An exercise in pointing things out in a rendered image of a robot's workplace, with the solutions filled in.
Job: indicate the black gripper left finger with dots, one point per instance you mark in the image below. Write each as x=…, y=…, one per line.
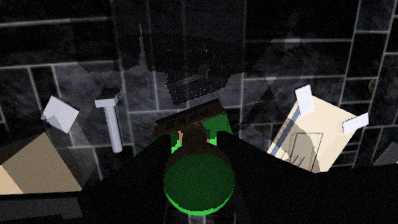
x=133, y=194

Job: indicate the white paper card taped down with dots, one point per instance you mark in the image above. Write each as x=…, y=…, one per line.
x=314, y=133

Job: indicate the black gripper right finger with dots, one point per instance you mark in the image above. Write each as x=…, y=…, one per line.
x=269, y=190

